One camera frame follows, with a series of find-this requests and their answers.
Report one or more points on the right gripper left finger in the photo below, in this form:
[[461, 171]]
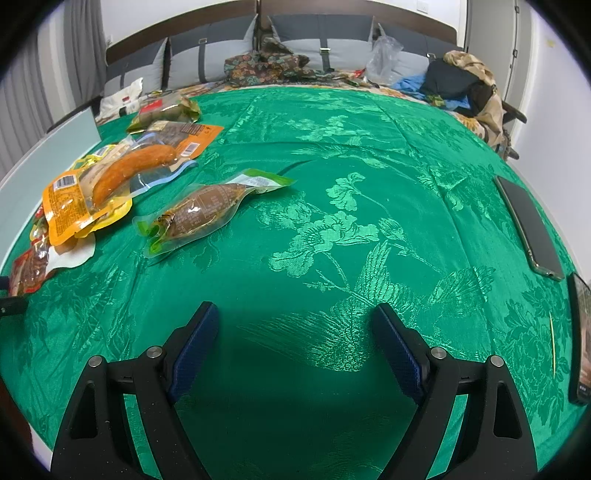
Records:
[[94, 440]]

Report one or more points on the brown snack green-edged pouch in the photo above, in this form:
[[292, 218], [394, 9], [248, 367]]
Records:
[[201, 210]]

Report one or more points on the dark snack orange-edged pouch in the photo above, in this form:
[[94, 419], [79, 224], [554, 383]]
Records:
[[188, 139]]

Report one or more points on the red snack packet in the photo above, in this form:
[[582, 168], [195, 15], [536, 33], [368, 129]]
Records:
[[29, 269]]

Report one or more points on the black smartphone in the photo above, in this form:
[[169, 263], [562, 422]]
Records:
[[537, 243]]

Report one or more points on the orange yellow snack packet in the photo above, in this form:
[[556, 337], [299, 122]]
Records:
[[68, 208]]

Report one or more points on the green embroidered bedspread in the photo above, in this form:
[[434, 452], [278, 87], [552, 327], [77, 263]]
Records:
[[393, 201]]

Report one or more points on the orange sausage clear pack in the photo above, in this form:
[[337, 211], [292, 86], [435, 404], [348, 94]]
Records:
[[135, 170]]

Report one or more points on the white storage box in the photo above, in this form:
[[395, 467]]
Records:
[[21, 189]]

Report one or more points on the white paper bag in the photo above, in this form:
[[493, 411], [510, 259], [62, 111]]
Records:
[[120, 103]]

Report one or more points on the red green nut bag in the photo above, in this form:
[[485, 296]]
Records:
[[172, 107]]

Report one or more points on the pile of clothes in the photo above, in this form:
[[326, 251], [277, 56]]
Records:
[[465, 87]]

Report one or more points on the grey pillow far left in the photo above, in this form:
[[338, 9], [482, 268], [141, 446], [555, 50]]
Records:
[[146, 64]]

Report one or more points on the grey pillow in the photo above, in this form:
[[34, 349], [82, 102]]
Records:
[[330, 41], [419, 50], [146, 64], [197, 56]]

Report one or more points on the grey curtain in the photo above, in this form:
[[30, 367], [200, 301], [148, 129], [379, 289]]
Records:
[[60, 67]]

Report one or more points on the grey pillow far right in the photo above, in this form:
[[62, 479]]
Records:
[[419, 50]]

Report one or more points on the grey pillow centre left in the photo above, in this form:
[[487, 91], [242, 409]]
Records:
[[197, 56]]

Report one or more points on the clear plastic bag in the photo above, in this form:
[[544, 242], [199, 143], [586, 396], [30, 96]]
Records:
[[385, 55]]

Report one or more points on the white door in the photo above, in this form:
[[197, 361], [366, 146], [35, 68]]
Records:
[[491, 36]]

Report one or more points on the floral patterned cloth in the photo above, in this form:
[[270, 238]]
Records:
[[272, 64]]

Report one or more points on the grey pillow centre right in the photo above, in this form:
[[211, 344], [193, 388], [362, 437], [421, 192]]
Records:
[[330, 41]]

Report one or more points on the dark wooden headboard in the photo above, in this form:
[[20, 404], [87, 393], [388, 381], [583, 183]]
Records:
[[131, 25]]

